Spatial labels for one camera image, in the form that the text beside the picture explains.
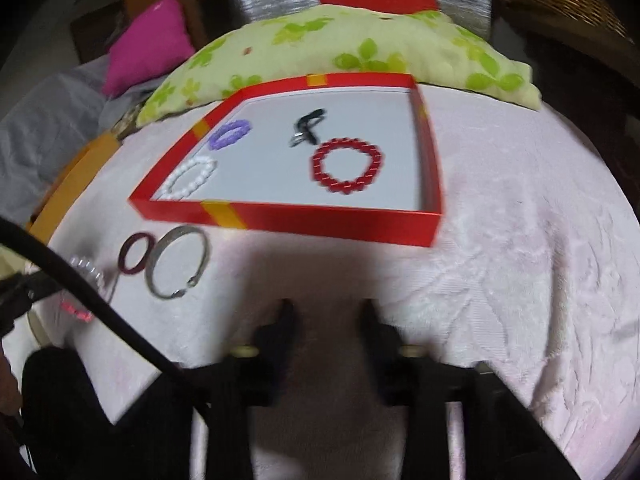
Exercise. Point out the orange wooden hoop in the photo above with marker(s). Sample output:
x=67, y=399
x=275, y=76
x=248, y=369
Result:
x=65, y=190

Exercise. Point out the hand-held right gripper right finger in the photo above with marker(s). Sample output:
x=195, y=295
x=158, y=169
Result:
x=375, y=340

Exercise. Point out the magenta cushion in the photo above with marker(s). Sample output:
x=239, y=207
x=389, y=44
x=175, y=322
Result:
x=145, y=45

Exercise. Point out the grey cloth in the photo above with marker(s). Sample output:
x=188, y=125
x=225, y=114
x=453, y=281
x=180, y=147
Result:
x=40, y=125

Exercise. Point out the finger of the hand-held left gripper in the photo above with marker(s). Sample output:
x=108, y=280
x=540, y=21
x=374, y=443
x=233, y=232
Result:
x=25, y=292

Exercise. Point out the dark wooden furniture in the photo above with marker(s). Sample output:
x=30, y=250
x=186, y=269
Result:
x=575, y=57

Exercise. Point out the green clover print pillow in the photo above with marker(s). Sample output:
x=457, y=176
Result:
x=350, y=35

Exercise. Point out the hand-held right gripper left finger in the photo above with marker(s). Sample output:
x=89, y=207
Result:
x=280, y=340

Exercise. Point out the black hair clip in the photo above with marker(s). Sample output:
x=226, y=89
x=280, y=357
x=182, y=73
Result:
x=310, y=119

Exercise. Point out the silver bangle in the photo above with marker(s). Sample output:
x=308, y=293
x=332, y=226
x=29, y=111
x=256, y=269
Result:
x=151, y=270

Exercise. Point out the white embossed towel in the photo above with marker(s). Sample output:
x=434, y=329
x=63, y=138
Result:
x=500, y=210

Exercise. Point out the maroon bangle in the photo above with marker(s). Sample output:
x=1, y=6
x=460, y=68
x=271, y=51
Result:
x=123, y=257

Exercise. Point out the red jewelry box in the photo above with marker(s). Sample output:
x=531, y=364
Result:
x=325, y=220

